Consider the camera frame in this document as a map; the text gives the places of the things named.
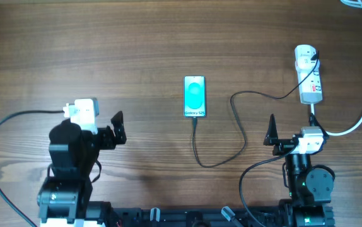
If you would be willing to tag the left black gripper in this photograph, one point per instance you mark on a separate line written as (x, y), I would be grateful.
(109, 140)

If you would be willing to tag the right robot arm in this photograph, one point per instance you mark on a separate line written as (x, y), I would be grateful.
(310, 186)

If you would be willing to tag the teal screen Galaxy smartphone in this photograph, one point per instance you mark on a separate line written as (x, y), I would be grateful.
(194, 96)

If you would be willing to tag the white power strip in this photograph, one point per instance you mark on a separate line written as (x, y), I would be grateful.
(310, 88)

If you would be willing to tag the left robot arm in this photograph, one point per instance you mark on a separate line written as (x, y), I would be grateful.
(64, 198)

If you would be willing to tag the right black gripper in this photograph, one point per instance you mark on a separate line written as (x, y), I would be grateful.
(284, 145)

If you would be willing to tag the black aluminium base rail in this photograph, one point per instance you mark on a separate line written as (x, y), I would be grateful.
(255, 216)

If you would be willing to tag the white wall charger adapter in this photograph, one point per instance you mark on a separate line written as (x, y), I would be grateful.
(305, 63)

